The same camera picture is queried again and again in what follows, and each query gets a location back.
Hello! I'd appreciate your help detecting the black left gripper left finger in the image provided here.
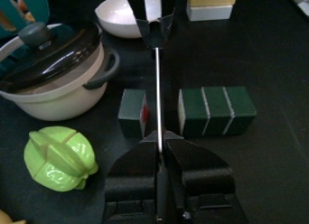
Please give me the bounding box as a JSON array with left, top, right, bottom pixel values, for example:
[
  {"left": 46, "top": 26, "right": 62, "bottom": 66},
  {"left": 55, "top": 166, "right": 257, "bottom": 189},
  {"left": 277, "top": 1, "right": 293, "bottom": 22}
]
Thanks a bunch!
[{"left": 101, "top": 130, "right": 161, "bottom": 224}]

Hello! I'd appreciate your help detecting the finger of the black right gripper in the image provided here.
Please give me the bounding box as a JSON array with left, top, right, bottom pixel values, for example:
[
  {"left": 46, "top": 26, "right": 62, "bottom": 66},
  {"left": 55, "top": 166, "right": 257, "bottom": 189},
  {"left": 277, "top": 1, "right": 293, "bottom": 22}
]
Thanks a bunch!
[
  {"left": 125, "top": 0, "right": 159, "bottom": 50},
  {"left": 155, "top": 0, "right": 180, "bottom": 50}
]

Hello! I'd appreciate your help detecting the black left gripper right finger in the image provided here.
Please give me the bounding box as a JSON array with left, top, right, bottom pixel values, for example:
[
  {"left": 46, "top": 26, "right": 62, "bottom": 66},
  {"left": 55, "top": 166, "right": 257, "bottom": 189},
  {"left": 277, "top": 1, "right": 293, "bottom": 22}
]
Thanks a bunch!
[{"left": 162, "top": 131, "right": 250, "bottom": 224}]

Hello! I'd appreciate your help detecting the cut dark green sushi piece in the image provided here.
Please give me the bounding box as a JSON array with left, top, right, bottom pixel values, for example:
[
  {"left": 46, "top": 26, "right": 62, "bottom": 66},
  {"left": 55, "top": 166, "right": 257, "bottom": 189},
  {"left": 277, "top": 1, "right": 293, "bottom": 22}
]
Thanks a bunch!
[{"left": 118, "top": 89, "right": 150, "bottom": 139}]

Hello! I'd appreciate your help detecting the white bowl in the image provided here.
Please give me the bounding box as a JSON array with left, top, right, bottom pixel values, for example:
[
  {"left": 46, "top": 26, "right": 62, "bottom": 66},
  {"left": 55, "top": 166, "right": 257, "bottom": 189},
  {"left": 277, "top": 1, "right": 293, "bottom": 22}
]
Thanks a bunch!
[{"left": 94, "top": 0, "right": 163, "bottom": 39}]

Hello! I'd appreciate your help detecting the white block with tan top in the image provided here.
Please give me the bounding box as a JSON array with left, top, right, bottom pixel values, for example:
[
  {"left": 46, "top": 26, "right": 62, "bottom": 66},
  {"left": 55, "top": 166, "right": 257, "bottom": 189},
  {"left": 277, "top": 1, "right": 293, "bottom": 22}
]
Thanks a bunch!
[{"left": 186, "top": 0, "right": 238, "bottom": 23}]

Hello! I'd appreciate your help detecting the green toy vegetable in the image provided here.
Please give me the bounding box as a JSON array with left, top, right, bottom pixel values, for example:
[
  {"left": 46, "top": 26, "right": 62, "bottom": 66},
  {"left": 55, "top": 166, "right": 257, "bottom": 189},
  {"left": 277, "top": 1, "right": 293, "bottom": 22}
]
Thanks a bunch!
[{"left": 23, "top": 126, "right": 99, "bottom": 193}]

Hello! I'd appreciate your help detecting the green avocado card block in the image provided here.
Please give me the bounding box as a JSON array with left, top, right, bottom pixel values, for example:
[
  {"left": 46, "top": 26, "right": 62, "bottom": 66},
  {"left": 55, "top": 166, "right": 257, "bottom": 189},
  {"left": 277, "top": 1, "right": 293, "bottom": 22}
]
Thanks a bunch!
[{"left": 178, "top": 86, "right": 258, "bottom": 137}]

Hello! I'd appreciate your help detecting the black glass pot lid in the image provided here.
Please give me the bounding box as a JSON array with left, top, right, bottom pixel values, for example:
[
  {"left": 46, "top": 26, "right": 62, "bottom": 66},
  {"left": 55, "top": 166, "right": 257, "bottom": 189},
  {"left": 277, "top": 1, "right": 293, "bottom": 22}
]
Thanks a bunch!
[{"left": 0, "top": 22, "right": 102, "bottom": 93}]

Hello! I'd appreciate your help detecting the teal plastic basket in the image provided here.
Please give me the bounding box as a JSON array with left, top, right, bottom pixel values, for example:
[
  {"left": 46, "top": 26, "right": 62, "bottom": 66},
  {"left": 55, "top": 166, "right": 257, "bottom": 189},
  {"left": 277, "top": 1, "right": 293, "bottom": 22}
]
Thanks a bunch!
[{"left": 0, "top": 0, "right": 81, "bottom": 72}]

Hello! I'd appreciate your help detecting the cream toy cooking pot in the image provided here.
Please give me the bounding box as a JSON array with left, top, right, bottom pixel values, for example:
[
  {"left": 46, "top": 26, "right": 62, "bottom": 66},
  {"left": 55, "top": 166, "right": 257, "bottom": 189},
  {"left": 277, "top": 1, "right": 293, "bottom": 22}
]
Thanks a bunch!
[{"left": 0, "top": 23, "right": 121, "bottom": 122}]

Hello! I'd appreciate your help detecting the orange toy food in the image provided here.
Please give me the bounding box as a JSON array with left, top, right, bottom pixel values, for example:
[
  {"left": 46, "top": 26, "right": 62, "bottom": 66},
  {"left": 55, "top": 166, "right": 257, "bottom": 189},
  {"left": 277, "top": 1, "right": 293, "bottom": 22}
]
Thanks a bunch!
[{"left": 0, "top": 0, "right": 36, "bottom": 33}]

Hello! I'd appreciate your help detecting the yellow toy food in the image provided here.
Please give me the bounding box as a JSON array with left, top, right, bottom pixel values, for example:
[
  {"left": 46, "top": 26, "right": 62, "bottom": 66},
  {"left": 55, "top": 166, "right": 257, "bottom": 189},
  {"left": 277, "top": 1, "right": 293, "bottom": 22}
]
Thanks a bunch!
[{"left": 0, "top": 210, "right": 28, "bottom": 224}]

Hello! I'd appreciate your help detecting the grey white object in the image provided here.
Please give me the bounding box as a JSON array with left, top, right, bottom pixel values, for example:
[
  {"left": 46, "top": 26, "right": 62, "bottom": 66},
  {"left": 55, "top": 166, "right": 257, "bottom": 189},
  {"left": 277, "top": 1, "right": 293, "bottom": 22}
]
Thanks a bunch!
[{"left": 288, "top": 0, "right": 309, "bottom": 16}]

